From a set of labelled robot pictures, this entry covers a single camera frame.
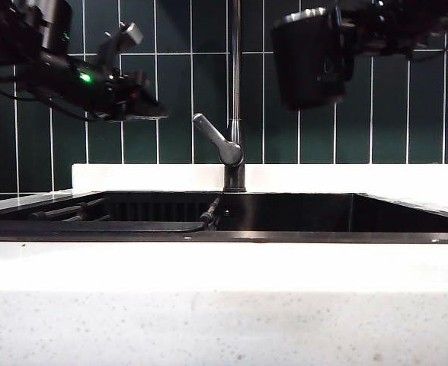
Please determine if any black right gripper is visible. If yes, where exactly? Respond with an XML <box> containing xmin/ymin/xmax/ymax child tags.
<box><xmin>331</xmin><ymin>0</ymin><xmax>418</xmax><ymax>59</ymax></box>

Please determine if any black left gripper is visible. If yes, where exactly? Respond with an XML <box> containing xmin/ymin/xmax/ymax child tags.
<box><xmin>27</xmin><ymin>51</ymin><xmax>170</xmax><ymax>123</ymax></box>

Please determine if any black steel-rimmed mug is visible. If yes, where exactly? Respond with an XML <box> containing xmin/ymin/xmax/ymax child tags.
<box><xmin>270</xmin><ymin>7</ymin><xmax>357</xmax><ymax>112</ymax></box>

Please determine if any grey faucet lever handle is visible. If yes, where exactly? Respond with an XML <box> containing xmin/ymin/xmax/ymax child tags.
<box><xmin>192</xmin><ymin>112</ymin><xmax>245</xmax><ymax>168</ymax></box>

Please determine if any black sink drain basket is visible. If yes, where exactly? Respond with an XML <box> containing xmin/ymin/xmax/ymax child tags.
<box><xmin>29</xmin><ymin>196</ymin><xmax>222</xmax><ymax>233</ymax></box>

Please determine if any tall chrome faucet spout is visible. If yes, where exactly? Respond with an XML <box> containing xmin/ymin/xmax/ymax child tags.
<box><xmin>223</xmin><ymin>0</ymin><xmax>247</xmax><ymax>193</ymax></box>

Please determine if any black kitchen sink basin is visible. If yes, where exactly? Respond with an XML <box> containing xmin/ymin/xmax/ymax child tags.
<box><xmin>0</xmin><ymin>190</ymin><xmax>448</xmax><ymax>244</ymax></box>

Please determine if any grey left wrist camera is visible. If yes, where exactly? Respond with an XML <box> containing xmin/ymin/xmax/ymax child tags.
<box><xmin>101</xmin><ymin>21</ymin><xmax>145</xmax><ymax>74</ymax></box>

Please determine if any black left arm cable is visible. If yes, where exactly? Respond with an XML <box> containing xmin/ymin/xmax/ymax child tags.
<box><xmin>0</xmin><ymin>64</ymin><xmax>95</xmax><ymax>124</ymax></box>

